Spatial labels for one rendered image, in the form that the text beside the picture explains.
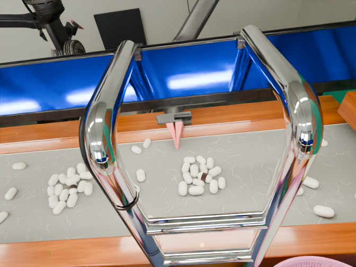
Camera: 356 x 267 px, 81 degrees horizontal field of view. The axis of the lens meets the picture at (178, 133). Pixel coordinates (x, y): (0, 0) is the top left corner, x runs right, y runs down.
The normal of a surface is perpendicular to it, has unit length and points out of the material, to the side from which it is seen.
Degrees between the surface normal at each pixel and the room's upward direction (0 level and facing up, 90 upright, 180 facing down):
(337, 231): 0
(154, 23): 90
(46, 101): 58
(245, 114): 0
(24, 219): 0
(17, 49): 90
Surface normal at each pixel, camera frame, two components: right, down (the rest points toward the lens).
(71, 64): -0.04, 0.19
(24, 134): -0.11, -0.73
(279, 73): -0.71, -0.51
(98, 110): 0.12, -0.50
